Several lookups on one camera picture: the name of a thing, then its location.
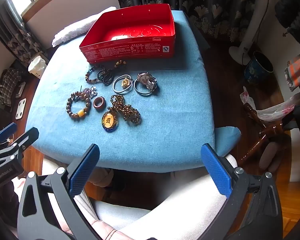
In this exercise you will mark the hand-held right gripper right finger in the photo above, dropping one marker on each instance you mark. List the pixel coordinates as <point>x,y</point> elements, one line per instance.
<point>216,172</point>

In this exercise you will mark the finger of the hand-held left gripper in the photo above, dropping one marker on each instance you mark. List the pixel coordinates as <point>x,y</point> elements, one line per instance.
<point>27,140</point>
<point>5,131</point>

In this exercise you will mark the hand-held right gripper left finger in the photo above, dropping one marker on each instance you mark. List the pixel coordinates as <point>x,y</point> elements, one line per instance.
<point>85,171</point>

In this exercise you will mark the silver bangle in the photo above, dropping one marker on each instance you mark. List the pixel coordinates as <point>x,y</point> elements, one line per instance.
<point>140,92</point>
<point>114,86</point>

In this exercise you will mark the gold pendant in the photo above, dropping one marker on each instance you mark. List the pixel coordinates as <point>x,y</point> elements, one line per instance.
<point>125,83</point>

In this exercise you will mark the red plastic tray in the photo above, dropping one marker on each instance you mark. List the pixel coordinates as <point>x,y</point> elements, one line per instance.
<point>130,51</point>

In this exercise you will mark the white rectangular plate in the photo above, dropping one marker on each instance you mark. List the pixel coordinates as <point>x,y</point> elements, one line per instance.
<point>21,108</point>

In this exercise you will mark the plaid cloth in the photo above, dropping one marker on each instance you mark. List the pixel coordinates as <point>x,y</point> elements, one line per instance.
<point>7,85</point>

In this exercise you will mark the white ribbed cloth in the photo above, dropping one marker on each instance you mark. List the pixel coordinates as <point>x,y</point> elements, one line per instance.
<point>177,210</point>

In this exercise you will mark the brown wooden chair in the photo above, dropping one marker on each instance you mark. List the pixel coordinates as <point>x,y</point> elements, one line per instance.
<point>265,135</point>

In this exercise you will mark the blue tablecloth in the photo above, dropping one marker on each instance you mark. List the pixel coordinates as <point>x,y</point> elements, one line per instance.
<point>165,130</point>

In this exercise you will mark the white waste bin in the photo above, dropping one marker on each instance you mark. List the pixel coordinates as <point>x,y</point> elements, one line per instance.
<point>36,66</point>

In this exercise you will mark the white pink plastic bag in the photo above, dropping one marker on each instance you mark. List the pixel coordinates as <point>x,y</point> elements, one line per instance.
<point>272,111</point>

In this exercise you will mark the dark floral side curtain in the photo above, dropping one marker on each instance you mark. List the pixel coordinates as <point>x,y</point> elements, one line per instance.
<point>17,42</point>

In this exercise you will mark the blue floral pot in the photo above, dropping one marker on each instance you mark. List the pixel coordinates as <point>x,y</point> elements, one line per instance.
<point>255,72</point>

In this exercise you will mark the silver wristwatch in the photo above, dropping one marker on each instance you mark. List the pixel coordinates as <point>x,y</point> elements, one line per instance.
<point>146,80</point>

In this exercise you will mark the white lace towel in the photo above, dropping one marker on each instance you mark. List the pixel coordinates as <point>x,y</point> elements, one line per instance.
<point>72,30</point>

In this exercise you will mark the orange grey striped cloth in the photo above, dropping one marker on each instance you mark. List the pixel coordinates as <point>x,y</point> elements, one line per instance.
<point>297,70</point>

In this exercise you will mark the white pedestal fan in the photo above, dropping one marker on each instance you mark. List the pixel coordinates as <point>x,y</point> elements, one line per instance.
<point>240,55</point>

